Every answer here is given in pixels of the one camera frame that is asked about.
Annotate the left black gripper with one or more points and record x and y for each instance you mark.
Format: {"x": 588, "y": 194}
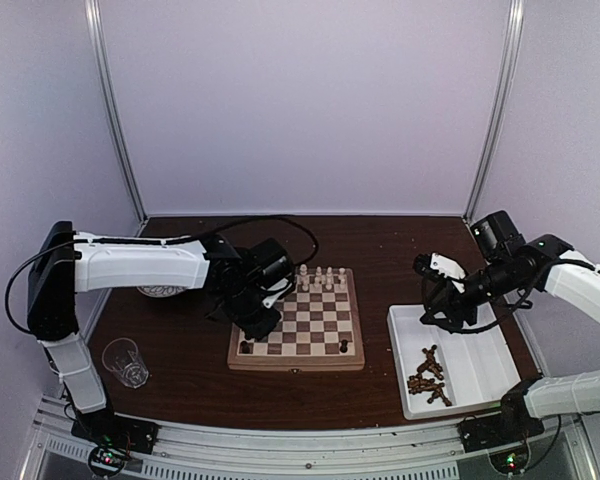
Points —
{"x": 259, "y": 329}

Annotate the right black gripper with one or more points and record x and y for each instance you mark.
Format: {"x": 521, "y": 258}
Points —
{"x": 452, "y": 304}

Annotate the wooden chess board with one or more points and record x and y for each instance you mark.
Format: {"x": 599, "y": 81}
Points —
{"x": 307, "y": 337}

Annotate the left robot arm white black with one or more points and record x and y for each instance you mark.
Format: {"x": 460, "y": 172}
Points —
{"x": 70, "y": 263}

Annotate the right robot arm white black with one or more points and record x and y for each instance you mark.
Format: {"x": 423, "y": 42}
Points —
{"x": 517, "y": 268}

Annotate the brown chess piece pile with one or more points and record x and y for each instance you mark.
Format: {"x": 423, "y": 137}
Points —
{"x": 429, "y": 379}

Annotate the white chess pieces row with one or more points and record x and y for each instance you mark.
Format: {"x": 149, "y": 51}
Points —
{"x": 322, "y": 280}

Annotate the white plastic compartment tray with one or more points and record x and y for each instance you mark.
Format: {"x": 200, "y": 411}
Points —
{"x": 478, "y": 369}

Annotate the patterned ceramic plate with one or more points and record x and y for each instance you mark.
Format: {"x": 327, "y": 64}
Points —
{"x": 161, "y": 291}

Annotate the clear drinking glass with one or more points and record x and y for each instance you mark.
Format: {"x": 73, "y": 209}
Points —
{"x": 121, "y": 357}

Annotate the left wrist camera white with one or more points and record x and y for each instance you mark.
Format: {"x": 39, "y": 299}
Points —
{"x": 271, "y": 297}

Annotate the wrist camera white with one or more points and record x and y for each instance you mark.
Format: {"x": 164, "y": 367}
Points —
{"x": 439, "y": 268}
{"x": 271, "y": 297}

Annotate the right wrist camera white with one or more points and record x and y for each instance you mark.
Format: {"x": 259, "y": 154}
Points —
{"x": 439, "y": 268}

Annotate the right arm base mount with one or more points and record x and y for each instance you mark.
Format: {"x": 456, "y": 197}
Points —
{"x": 489, "y": 432}

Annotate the front aluminium rail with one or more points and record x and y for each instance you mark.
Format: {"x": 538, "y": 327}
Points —
{"x": 420, "y": 451}

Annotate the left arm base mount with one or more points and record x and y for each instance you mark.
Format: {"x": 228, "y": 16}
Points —
{"x": 117, "y": 435}

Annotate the left aluminium frame post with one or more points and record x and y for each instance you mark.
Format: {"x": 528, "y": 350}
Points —
{"x": 96, "y": 32}

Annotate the aluminium frame post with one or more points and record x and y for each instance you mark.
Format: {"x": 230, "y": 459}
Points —
{"x": 509, "y": 61}
{"x": 96, "y": 32}

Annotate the right aluminium frame post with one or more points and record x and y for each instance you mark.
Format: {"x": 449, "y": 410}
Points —
{"x": 509, "y": 61}

